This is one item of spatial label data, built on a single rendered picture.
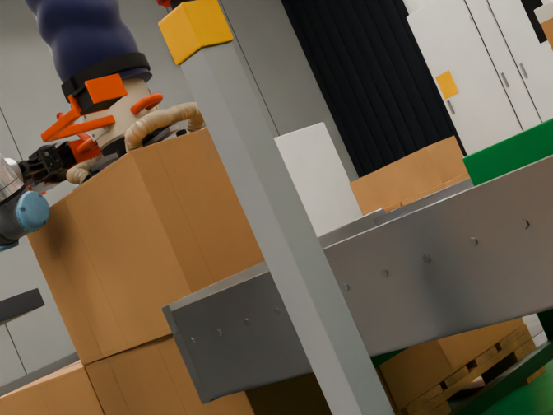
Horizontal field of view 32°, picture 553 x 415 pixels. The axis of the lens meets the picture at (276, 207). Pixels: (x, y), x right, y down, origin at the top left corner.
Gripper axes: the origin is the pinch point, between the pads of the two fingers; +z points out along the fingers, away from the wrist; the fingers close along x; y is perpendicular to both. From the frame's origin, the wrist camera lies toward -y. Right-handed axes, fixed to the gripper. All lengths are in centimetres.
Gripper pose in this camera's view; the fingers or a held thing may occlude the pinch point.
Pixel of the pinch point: (74, 157)
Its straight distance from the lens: 270.4
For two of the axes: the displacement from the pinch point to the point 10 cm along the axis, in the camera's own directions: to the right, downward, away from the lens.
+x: -4.1, -9.1, 0.2
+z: 6.8, -2.9, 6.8
